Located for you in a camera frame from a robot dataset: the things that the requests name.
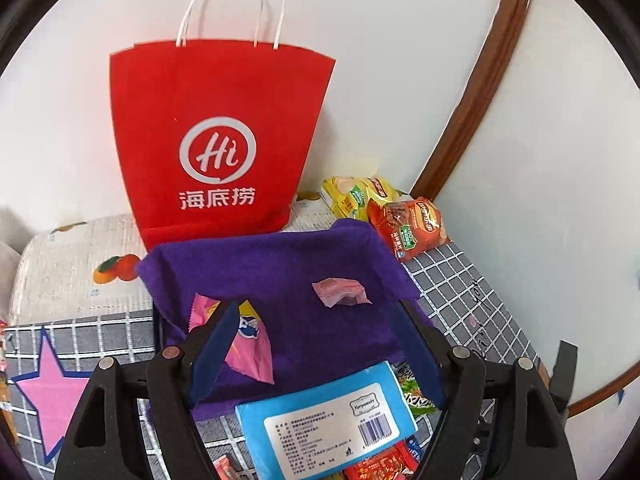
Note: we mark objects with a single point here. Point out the red snack packet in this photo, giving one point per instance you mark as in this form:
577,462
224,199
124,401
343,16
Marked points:
375,465

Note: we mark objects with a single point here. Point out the purple cloth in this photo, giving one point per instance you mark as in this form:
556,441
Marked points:
310,340

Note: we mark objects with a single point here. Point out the pink and white snack packet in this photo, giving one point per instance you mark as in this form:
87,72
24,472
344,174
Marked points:
225,470

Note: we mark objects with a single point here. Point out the green snack packet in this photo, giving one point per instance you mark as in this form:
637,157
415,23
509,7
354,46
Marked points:
412,395

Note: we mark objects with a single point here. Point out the pink and yellow snack packet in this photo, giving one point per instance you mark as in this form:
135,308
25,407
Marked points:
250,355

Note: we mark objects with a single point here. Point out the wooden door frame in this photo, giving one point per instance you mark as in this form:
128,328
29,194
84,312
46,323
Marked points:
500,35

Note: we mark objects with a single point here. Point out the small pink snack packet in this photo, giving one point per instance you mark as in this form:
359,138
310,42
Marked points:
340,294

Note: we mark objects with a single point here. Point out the fruit-print pillow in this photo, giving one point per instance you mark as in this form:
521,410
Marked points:
65,270

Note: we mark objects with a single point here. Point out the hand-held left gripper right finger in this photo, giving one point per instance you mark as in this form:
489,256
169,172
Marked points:
415,355

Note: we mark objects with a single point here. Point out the yellow chips bag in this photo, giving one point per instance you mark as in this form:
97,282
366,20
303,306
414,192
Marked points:
350,195

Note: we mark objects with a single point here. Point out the red paper bag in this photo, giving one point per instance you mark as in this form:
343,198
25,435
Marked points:
225,110

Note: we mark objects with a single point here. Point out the orange chips bag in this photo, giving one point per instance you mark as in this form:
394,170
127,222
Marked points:
415,230

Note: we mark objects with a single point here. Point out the blue tissue pack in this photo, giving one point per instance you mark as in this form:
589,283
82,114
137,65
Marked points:
310,410

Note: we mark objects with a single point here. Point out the grey checked bedsheet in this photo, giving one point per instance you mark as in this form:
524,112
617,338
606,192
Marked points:
450,285

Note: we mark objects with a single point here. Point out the blue snack packet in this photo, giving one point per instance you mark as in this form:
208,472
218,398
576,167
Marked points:
414,447

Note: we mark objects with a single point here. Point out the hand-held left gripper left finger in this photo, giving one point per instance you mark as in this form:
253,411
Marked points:
215,355

